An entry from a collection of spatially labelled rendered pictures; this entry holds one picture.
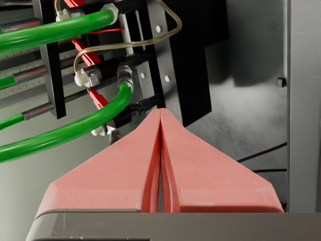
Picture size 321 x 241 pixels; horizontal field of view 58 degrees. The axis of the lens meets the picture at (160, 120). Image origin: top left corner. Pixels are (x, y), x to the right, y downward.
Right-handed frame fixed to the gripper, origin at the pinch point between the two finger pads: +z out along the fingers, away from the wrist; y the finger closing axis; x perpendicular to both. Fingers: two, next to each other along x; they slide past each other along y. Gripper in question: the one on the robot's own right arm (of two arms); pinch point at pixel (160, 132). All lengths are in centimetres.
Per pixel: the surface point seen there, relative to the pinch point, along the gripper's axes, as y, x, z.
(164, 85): -0.7, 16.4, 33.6
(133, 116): 4.1, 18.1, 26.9
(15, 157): 11.4, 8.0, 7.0
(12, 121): 28, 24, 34
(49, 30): 8.3, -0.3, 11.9
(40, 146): 9.5, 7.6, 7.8
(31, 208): 31, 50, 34
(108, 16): 4.7, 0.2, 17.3
